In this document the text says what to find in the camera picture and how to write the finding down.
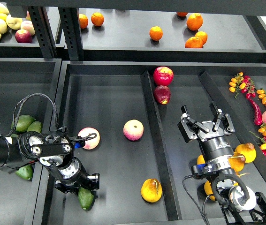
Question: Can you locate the orange on shelf left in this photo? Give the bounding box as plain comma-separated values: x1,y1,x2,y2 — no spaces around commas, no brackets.
79,14,89,29

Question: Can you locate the orange on shelf front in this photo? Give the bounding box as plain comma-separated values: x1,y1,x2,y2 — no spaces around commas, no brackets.
185,36,204,48

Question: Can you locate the orange behind front orange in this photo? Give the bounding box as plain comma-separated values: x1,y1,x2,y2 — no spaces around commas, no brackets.
195,31,208,45

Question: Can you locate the green avocado top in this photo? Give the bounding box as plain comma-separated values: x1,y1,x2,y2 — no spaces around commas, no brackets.
15,115,36,133

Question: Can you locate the large orange on shelf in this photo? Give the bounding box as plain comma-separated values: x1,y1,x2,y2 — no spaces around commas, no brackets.
186,13,203,31

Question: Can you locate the black shelf upright post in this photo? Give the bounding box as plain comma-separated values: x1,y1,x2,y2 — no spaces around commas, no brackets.
28,6,57,59

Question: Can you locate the pale yellow apple right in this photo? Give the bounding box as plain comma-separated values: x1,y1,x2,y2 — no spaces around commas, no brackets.
6,15,23,30

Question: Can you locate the red chili pepper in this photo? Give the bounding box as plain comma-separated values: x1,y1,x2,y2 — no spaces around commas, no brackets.
248,98,263,126

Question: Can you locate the red apple on shelf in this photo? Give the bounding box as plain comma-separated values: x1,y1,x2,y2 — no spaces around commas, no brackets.
15,29,32,43

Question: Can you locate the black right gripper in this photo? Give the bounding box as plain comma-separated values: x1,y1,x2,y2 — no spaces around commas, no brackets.
177,101,235,163

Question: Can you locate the black left tray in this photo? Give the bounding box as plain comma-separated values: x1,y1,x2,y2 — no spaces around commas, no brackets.
0,58,61,225

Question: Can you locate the pink apple centre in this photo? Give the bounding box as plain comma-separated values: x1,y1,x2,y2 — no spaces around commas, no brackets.
123,120,144,141

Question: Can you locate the dark red apple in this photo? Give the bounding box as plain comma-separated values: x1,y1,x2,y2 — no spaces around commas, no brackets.
153,85,171,105

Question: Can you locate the yellow pear far right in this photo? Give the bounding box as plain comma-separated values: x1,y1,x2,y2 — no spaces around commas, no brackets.
235,142,257,163

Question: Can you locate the pink peach on shelf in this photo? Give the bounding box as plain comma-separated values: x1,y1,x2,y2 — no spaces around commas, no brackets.
21,20,35,36

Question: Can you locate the yellow orange pear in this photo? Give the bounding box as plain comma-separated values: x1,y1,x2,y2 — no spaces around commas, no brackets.
140,178,162,203

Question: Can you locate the orange on shelf centre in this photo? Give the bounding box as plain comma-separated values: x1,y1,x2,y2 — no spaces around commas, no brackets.
149,26,163,41

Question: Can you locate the orange cherry tomato bunch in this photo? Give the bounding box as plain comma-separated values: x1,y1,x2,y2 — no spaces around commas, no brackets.
229,72,246,98

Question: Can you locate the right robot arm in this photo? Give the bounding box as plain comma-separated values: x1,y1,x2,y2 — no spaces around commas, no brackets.
178,102,266,225

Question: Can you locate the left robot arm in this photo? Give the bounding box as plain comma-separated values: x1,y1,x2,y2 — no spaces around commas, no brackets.
0,94,99,193

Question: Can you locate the yellow lemon on shelf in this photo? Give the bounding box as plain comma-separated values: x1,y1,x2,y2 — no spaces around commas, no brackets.
0,13,8,22

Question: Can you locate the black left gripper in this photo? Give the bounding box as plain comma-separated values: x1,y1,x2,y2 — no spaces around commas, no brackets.
54,158,100,194

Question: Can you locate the bright red apple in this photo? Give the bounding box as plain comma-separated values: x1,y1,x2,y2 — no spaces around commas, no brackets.
153,66,174,86

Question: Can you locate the green avocado far left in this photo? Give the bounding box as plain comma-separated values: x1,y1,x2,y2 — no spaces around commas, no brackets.
15,165,34,180

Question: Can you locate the black divided tray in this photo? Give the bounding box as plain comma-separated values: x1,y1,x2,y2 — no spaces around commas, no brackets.
45,61,266,225

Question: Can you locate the green avocado right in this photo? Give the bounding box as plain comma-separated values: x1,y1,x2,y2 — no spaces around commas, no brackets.
27,121,43,133

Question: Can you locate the pink apple left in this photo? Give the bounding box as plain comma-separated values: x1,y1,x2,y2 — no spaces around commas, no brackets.
76,127,100,150

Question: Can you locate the dark green avocado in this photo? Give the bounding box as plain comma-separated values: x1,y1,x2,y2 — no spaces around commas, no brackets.
77,187,94,210

